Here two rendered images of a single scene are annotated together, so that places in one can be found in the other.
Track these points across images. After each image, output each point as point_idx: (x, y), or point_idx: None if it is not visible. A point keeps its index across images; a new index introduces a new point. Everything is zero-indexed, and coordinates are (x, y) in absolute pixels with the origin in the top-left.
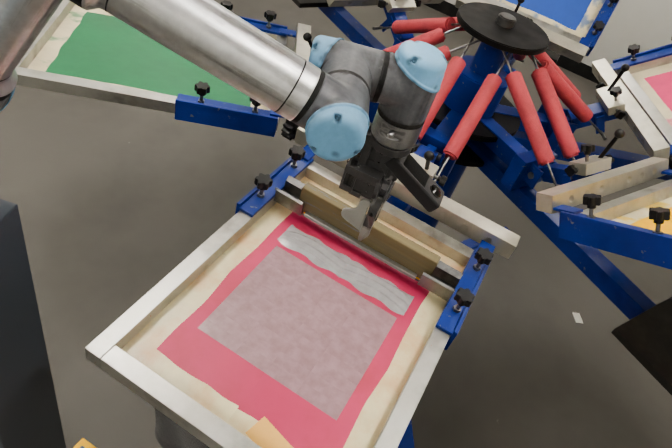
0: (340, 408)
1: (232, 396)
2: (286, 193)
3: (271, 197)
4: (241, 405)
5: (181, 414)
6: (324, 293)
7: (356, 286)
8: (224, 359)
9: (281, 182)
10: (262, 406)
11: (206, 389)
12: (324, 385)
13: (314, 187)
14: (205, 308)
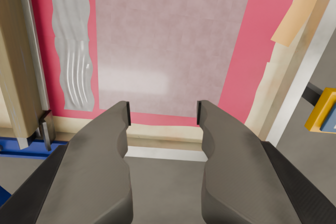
0: None
1: (260, 70)
2: (46, 140)
3: (59, 143)
4: (266, 60)
5: (299, 98)
6: (120, 45)
7: (86, 16)
8: (231, 90)
9: (32, 145)
10: (262, 45)
11: (260, 89)
12: None
13: (15, 128)
14: (195, 123)
